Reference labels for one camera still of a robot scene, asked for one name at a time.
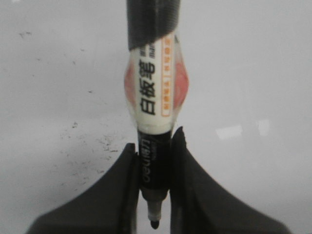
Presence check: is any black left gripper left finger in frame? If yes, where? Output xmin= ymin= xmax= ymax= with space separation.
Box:
xmin=27 ymin=143 xmax=139 ymax=234

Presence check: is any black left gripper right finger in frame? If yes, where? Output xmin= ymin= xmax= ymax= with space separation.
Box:
xmin=170 ymin=127 xmax=290 ymax=234

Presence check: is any black and white whiteboard marker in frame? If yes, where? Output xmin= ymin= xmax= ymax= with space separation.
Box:
xmin=124 ymin=0 xmax=189 ymax=229

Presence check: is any white whiteboard with metal frame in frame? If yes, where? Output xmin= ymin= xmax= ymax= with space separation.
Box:
xmin=0 ymin=0 xmax=312 ymax=234

